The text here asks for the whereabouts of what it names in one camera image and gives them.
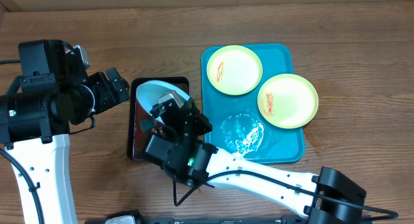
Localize light blue plate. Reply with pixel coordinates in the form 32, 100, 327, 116
135, 80, 190, 125

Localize yellow plate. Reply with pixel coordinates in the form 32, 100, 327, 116
206, 45, 263, 96
257, 74, 319, 129

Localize wet sponge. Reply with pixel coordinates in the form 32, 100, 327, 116
139, 118, 155, 132

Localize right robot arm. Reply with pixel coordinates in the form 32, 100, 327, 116
142, 98, 366, 223

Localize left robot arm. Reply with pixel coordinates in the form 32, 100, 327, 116
1, 39, 130, 223

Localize black tray with red water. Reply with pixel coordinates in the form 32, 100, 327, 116
127, 76, 189, 161

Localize teal plastic tray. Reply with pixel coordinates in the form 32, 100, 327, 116
201, 43, 305, 164

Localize yellow plate top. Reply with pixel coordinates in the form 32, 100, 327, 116
206, 45, 263, 96

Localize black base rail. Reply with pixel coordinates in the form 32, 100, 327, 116
84, 210, 308, 224

